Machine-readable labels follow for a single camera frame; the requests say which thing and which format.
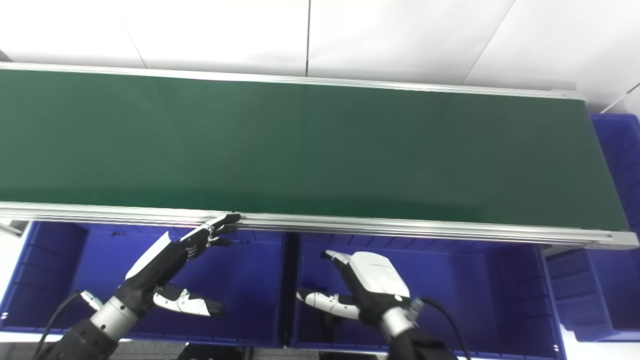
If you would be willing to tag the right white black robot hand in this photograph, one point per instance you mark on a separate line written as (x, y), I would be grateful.
(375, 277)

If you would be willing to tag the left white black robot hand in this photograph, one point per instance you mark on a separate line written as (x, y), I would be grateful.
(155, 270)

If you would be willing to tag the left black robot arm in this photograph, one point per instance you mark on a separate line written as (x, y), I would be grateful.
(95, 330)

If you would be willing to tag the blue plastic bin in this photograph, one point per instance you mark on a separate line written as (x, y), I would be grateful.
(490, 300)
(250, 290)
(615, 290)

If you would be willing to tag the aluminium conveyor leg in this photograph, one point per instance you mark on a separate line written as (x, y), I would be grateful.
(12, 227)

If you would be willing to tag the black base block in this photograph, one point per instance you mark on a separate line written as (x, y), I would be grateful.
(350, 356)
(215, 352)

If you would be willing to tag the green conveyor belt with aluminium frame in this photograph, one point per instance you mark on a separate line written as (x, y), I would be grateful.
(310, 150)

